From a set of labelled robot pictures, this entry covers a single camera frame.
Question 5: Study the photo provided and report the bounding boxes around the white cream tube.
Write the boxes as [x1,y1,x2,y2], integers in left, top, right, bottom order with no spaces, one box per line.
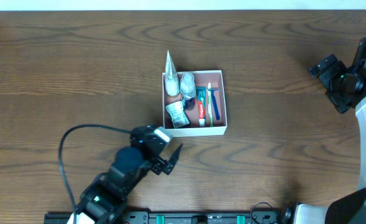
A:
[164,51,180,96]

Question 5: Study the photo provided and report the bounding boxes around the Colgate toothpaste tube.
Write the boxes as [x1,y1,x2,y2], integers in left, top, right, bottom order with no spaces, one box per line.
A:
[196,86,206,128]

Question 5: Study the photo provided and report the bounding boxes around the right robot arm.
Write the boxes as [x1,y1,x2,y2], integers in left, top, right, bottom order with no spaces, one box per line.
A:
[237,37,366,223]

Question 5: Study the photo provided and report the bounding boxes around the blue disposable razor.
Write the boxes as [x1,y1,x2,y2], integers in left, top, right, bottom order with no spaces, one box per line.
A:
[208,88,221,120]

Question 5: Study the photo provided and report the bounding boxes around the clear bottle blue liquid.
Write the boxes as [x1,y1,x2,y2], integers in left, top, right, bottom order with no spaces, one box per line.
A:
[180,73,196,111]

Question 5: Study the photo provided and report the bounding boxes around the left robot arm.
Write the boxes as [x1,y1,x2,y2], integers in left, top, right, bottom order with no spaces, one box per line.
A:
[58,124,182,224]

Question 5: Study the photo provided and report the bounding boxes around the white box pink interior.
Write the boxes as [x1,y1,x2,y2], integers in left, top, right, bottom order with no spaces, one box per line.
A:
[161,70,227,137]

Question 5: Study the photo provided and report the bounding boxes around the green white toothbrush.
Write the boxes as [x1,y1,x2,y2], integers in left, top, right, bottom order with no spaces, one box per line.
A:
[207,82,213,127]

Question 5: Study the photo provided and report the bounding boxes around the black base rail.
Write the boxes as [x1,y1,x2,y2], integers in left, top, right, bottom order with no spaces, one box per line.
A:
[43,203,295,224]

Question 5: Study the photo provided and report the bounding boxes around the green white sachet packet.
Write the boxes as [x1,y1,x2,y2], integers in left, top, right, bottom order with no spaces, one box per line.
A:
[165,101,190,129]

